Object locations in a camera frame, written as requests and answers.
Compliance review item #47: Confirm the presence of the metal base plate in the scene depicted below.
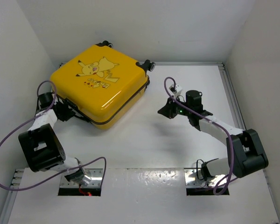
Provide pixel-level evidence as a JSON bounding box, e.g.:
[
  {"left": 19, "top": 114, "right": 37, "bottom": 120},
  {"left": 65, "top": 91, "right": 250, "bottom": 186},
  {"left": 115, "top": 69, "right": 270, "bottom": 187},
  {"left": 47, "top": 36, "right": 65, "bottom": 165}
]
[
  {"left": 184, "top": 168, "right": 226, "bottom": 189},
  {"left": 60, "top": 168, "right": 103, "bottom": 189}
]

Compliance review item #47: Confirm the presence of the yellow suitcase with dark lining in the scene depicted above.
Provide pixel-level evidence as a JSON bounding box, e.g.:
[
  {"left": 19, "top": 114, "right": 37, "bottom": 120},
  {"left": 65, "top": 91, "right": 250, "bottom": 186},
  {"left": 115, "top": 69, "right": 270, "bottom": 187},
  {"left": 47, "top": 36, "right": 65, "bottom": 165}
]
[{"left": 50, "top": 41, "right": 155, "bottom": 130}]

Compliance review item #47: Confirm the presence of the purple cable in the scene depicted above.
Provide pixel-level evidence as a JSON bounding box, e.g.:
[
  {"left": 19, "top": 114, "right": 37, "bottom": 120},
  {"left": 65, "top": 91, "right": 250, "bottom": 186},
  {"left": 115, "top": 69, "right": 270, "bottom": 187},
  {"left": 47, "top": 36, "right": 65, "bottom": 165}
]
[
  {"left": 163, "top": 77, "right": 238, "bottom": 196},
  {"left": 0, "top": 80, "right": 107, "bottom": 192}
]

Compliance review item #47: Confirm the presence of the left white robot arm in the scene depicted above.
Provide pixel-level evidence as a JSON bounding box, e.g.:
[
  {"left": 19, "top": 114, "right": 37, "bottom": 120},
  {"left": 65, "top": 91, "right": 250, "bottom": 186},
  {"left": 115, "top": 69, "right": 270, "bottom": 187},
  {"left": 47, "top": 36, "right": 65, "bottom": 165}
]
[{"left": 18, "top": 92, "right": 91, "bottom": 186}]

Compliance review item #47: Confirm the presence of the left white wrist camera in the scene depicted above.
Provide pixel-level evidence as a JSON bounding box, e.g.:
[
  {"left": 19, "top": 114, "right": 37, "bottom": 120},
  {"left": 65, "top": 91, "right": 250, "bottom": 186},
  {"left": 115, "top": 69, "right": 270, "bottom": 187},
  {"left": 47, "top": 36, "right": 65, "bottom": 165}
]
[{"left": 169, "top": 84, "right": 182, "bottom": 97}]

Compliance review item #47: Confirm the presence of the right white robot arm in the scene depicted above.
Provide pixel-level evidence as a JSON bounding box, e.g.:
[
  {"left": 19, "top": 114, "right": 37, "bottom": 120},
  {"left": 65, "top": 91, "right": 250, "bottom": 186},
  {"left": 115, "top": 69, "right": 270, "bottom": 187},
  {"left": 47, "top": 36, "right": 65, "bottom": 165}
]
[{"left": 158, "top": 86, "right": 269, "bottom": 181}]

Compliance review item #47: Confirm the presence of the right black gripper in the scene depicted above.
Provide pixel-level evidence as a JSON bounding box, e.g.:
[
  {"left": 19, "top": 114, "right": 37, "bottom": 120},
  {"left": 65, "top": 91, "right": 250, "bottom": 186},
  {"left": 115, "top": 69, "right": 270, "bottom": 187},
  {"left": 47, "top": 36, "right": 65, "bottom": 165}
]
[{"left": 158, "top": 95, "right": 191, "bottom": 119}]

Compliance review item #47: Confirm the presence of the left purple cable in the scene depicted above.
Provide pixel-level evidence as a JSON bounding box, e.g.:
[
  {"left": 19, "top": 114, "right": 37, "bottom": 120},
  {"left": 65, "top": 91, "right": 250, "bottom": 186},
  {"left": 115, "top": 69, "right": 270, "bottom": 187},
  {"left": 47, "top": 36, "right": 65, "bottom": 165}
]
[{"left": 0, "top": 80, "right": 107, "bottom": 192}]

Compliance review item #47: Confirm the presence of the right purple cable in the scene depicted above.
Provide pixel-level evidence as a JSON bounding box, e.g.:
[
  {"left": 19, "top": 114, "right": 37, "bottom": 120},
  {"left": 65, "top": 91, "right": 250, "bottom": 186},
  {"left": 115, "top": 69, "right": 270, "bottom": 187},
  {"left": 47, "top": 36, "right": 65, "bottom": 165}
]
[{"left": 163, "top": 77, "right": 238, "bottom": 196}]

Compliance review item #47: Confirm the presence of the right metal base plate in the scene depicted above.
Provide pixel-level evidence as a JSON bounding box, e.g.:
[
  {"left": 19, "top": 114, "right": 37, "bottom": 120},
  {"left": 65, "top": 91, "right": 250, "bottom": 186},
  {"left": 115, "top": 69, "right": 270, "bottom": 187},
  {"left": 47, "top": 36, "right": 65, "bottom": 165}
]
[{"left": 184, "top": 168, "right": 226, "bottom": 189}]

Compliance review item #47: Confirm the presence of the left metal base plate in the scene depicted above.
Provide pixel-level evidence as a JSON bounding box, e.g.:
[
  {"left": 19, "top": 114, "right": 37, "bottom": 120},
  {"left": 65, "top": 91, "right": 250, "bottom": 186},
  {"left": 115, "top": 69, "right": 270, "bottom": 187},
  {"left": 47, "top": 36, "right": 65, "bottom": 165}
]
[{"left": 60, "top": 168, "right": 103, "bottom": 189}]

